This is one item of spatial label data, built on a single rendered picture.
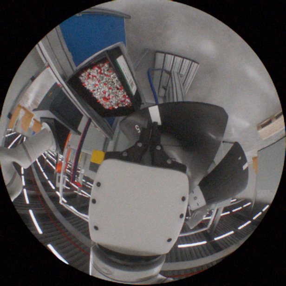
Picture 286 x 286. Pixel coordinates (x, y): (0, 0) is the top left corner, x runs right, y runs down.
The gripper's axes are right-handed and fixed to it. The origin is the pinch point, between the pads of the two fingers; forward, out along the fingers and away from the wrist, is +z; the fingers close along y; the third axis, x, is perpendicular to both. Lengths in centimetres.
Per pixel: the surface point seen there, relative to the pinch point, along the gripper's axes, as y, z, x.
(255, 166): 810, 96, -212
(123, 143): -29, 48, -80
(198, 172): 9.5, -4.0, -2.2
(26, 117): -740, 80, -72
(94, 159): -34, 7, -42
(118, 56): -9.3, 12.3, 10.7
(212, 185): 25.5, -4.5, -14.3
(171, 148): 4.0, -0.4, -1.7
